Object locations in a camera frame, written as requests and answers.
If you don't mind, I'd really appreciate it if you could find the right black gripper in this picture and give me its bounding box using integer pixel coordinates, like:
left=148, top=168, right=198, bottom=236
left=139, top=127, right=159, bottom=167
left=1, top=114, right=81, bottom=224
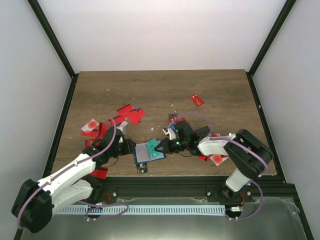
left=154, top=137, right=189, bottom=155

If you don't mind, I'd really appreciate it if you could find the teal VIP card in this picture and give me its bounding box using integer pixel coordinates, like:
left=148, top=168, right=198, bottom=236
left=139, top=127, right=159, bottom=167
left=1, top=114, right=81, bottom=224
left=146, top=138, right=163, bottom=160

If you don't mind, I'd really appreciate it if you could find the navy blue card holder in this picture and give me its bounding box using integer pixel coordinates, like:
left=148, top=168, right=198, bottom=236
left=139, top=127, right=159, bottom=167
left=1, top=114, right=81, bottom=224
left=134, top=139, right=167, bottom=165

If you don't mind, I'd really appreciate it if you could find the red VIP card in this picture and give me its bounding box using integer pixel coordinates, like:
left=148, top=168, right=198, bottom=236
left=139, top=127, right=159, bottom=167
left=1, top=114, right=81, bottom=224
left=135, top=144, right=150, bottom=163

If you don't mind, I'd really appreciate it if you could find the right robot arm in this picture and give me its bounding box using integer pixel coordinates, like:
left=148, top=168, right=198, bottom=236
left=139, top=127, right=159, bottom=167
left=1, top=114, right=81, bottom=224
left=154, top=120, right=274, bottom=202

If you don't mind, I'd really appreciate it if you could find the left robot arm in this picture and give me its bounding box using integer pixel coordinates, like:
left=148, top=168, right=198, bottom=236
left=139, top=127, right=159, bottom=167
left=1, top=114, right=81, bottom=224
left=11, top=127, right=136, bottom=233

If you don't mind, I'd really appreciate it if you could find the black card upper centre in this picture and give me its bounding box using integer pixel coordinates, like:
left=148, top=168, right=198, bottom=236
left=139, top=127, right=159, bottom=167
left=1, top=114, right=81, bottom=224
left=168, top=113, right=178, bottom=123

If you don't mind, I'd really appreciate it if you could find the red card front left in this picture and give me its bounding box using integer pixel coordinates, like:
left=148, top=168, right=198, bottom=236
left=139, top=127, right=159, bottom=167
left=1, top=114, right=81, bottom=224
left=90, top=167, right=108, bottom=180

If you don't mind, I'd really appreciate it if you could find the red striped card top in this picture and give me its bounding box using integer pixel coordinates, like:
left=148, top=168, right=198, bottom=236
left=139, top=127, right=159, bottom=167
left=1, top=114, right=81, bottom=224
left=116, top=103, right=133, bottom=115

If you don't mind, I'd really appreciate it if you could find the white red dot card left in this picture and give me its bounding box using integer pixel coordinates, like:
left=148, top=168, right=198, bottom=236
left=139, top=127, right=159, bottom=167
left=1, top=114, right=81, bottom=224
left=81, top=119, right=99, bottom=134

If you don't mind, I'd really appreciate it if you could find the white red dot card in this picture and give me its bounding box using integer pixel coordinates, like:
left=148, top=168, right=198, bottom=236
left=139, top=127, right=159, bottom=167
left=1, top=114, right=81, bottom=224
left=210, top=154, right=228, bottom=166
left=81, top=119, right=99, bottom=134

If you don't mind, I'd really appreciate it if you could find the black card right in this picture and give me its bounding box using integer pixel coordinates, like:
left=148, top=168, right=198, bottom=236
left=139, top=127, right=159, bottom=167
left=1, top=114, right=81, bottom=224
left=194, top=126, right=211, bottom=138

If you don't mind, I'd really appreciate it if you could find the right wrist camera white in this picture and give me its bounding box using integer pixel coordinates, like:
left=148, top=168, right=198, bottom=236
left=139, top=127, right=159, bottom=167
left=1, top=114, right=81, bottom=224
left=162, top=127, right=177, bottom=140

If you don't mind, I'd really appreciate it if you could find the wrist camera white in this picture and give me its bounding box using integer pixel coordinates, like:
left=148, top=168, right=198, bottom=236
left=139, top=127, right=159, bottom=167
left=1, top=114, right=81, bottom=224
left=162, top=127, right=177, bottom=140
left=116, top=122, right=128, bottom=135

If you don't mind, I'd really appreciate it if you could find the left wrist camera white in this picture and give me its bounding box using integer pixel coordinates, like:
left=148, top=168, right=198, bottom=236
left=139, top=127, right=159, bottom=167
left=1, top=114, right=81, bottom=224
left=116, top=122, right=128, bottom=135

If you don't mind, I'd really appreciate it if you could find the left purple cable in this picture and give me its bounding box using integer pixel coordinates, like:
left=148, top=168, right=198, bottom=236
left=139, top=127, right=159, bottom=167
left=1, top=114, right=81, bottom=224
left=16, top=116, right=129, bottom=230

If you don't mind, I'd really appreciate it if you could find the purple cable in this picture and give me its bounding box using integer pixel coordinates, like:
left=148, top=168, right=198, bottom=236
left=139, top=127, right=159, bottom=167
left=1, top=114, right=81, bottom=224
left=167, top=111, right=270, bottom=222
left=16, top=116, right=129, bottom=230

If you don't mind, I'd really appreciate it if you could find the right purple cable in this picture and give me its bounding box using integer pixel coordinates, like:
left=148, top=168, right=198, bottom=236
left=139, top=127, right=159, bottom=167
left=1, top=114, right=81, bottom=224
left=167, top=111, right=270, bottom=222

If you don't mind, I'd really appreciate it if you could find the white slotted cable duct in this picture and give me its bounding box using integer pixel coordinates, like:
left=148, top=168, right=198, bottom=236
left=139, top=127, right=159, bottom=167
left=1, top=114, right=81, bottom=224
left=58, top=204, right=226, bottom=216

